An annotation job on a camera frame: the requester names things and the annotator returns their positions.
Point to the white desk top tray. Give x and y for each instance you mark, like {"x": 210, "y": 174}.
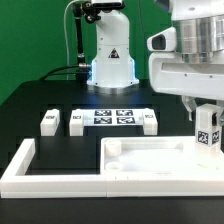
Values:
{"x": 153, "y": 155}

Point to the fiducial marker base sheet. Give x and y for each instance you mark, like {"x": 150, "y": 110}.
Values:
{"x": 113, "y": 117}

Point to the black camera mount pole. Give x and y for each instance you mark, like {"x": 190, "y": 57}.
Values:
{"x": 99, "y": 12}

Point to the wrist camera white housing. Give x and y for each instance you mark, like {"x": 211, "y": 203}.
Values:
{"x": 163, "y": 41}

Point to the white U-shaped obstacle frame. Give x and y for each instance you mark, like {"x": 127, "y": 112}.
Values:
{"x": 16, "y": 183}

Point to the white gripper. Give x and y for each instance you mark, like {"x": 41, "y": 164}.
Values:
{"x": 169, "y": 74}

